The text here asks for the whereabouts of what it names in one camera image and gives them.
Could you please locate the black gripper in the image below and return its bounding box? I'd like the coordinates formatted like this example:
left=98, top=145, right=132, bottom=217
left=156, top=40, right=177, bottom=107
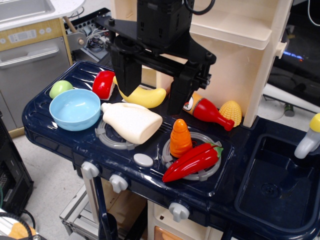
left=96, top=0, right=216, bottom=116

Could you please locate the orange toy carrot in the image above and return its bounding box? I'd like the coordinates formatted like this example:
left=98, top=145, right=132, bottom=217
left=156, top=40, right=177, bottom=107
left=169, top=118, right=193, bottom=158

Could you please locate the light blue plastic bowl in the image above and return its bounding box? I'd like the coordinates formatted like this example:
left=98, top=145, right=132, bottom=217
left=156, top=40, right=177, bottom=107
left=49, top=89, right=101, bottom=132

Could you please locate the yellow toy banana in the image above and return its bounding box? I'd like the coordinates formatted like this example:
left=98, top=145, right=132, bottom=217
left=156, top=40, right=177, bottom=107
left=113, top=76, right=167, bottom=109

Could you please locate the red toy ketchup bottle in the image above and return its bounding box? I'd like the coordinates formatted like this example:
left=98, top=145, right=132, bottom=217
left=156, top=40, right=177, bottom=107
left=183, top=92, right=235, bottom=131

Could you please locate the white toy bottle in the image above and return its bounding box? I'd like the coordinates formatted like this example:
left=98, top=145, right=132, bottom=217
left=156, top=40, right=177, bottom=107
left=100, top=102, right=163, bottom=145

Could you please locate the red toy sushi piece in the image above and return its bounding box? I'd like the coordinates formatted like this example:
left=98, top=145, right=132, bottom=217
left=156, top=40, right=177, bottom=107
left=92, top=70, right=115, bottom=101

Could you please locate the grey right stove burner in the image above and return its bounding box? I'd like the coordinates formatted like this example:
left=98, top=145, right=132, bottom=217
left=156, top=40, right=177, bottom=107
left=161, top=132, right=222, bottom=182

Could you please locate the grey stove burner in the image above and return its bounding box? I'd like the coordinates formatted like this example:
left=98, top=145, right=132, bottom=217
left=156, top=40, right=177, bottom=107
left=94, top=120, right=139, bottom=151
left=161, top=132, right=222, bottom=182

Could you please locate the grey left stove burner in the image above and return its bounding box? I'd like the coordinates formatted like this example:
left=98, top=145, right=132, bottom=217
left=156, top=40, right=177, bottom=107
left=94, top=120, right=139, bottom=151

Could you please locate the yellow toy corn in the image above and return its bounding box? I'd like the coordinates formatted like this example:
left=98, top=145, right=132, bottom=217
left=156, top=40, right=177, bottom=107
left=219, top=100, right=243, bottom=128

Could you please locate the grey round stove button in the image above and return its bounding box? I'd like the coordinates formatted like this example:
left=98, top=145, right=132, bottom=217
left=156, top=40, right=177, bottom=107
left=133, top=153, right=154, bottom=168

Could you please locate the red toy chili pepper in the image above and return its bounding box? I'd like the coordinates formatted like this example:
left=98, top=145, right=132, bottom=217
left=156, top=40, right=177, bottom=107
left=162, top=142, right=224, bottom=183

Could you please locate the green toy apple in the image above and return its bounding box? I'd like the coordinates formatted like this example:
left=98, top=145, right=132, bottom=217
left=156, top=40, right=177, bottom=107
left=49, top=80, right=74, bottom=99

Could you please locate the cream toy kitchen shelf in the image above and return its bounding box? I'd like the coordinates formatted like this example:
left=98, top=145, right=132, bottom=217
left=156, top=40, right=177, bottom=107
left=111, top=0, right=292, bottom=128

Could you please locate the grey middle stove knob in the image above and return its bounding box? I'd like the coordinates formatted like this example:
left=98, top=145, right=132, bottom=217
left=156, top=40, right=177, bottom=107
left=109, top=174, right=129, bottom=194

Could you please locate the grey stove knob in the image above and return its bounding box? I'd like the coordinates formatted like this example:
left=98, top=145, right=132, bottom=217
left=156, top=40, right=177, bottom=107
left=168, top=202, right=190, bottom=223
left=109, top=174, right=129, bottom=194
left=81, top=161, right=100, bottom=180

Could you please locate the grey left stove knob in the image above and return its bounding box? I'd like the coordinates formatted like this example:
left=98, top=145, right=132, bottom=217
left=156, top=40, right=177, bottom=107
left=81, top=161, right=100, bottom=180

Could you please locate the grey toy dishwasher cabinet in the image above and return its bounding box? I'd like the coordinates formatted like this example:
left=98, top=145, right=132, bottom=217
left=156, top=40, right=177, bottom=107
left=0, top=0, right=85, bottom=138

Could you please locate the navy toy kitchen counter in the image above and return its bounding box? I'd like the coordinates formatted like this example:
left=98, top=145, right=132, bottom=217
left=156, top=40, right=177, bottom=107
left=21, top=60, right=320, bottom=240

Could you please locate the grey right stove knob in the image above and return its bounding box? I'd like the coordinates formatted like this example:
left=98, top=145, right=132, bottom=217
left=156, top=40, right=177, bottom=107
left=168, top=202, right=190, bottom=223

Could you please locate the grey yellow toy faucet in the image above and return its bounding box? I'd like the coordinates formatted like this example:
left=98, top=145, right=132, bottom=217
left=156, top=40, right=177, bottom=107
left=294, top=113, right=320, bottom=159

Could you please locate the black computer case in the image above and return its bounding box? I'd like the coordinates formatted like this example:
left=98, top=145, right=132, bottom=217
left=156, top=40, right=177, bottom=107
left=0, top=121, right=34, bottom=216

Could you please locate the black cable loop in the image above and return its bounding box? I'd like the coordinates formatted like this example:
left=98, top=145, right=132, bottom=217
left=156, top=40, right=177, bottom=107
left=182, top=0, right=216, bottom=15

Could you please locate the aluminium frame rail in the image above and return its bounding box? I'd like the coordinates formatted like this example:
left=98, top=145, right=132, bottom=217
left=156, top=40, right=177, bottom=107
left=59, top=176, right=99, bottom=240

